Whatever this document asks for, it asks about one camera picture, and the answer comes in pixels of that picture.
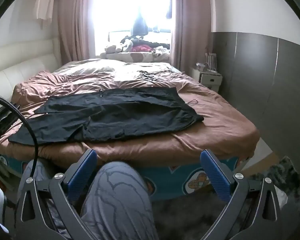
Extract black pants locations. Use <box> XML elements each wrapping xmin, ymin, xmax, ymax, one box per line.
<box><xmin>8</xmin><ymin>87</ymin><xmax>205</xmax><ymax>145</ymax></box>

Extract pink bed cover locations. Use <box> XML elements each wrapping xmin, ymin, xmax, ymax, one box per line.
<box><xmin>0</xmin><ymin>58</ymin><xmax>261</xmax><ymax>167</ymax></box>

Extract pink curtain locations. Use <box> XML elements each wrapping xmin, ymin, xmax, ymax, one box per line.
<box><xmin>169</xmin><ymin>0</ymin><xmax>213</xmax><ymax>68</ymax></box>
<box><xmin>52</xmin><ymin>0</ymin><xmax>97</xmax><ymax>67</ymax></box>

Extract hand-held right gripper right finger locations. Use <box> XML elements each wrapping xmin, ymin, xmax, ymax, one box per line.
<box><xmin>199</xmin><ymin>149</ymin><xmax>283</xmax><ymax>240</ymax></box>

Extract person's leg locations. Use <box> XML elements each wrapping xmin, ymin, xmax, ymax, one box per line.
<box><xmin>79</xmin><ymin>161</ymin><xmax>161</xmax><ymax>240</ymax></box>
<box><xmin>17</xmin><ymin>159</ymin><xmax>67</xmax><ymax>240</ymax></box>

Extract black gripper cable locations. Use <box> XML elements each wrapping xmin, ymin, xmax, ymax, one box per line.
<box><xmin>0</xmin><ymin>94</ymin><xmax>40</xmax><ymax>180</ymax></box>

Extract dark shaggy rug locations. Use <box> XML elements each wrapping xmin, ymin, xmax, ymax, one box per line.
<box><xmin>150</xmin><ymin>190</ymin><xmax>240</xmax><ymax>240</ymax></box>

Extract white nightstand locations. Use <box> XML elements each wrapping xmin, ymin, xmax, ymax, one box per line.
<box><xmin>190</xmin><ymin>65</ymin><xmax>223</xmax><ymax>95</ymax></box>

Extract dark patterned rug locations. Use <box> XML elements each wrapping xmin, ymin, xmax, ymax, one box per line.
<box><xmin>252</xmin><ymin>156</ymin><xmax>300</xmax><ymax>205</ymax></box>

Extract hanging dark garment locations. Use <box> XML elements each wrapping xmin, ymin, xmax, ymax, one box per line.
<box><xmin>132</xmin><ymin>11</ymin><xmax>149</xmax><ymax>36</ymax></box>

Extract pile of clothes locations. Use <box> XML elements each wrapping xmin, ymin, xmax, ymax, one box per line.
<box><xmin>105</xmin><ymin>35</ymin><xmax>171</xmax><ymax>53</ymax></box>

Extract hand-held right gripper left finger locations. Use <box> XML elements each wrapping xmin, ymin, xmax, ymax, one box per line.
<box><xmin>15</xmin><ymin>148</ymin><xmax>98</xmax><ymax>240</ymax></box>

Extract bright window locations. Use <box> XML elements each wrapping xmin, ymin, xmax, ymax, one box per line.
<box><xmin>92</xmin><ymin>0</ymin><xmax>177</xmax><ymax>56</ymax></box>

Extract white padded headboard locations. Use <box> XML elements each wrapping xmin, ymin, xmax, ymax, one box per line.
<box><xmin>0</xmin><ymin>37</ymin><xmax>63</xmax><ymax>98</ymax></box>

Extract black cord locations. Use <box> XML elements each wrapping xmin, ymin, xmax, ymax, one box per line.
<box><xmin>137</xmin><ymin>69</ymin><xmax>183</xmax><ymax>82</ymax></box>

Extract white pink striped rack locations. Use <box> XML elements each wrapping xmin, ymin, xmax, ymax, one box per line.
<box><xmin>204</xmin><ymin>52</ymin><xmax>218</xmax><ymax>72</ymax></box>

